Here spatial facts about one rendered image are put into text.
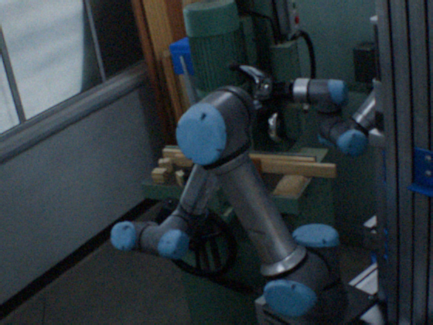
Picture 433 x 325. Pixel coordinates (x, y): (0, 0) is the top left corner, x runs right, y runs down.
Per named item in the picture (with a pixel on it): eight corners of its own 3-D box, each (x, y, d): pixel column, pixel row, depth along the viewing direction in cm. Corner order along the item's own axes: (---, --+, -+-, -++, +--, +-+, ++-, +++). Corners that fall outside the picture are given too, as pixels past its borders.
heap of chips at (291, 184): (271, 193, 200) (271, 186, 199) (284, 176, 210) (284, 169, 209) (296, 196, 196) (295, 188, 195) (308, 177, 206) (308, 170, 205)
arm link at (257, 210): (339, 282, 145) (235, 80, 133) (318, 321, 133) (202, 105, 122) (298, 289, 152) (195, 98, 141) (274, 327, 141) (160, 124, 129)
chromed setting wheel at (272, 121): (269, 147, 219) (264, 115, 214) (281, 133, 229) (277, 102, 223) (277, 148, 217) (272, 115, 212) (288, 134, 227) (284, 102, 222)
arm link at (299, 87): (315, 82, 181) (312, 108, 180) (300, 81, 183) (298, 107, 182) (307, 76, 174) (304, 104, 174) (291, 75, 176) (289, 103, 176)
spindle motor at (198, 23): (188, 100, 206) (172, 11, 193) (211, 82, 219) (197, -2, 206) (236, 101, 198) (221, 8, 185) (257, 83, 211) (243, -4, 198)
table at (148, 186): (129, 210, 217) (125, 196, 215) (171, 172, 241) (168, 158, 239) (290, 230, 190) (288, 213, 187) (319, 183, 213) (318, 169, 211)
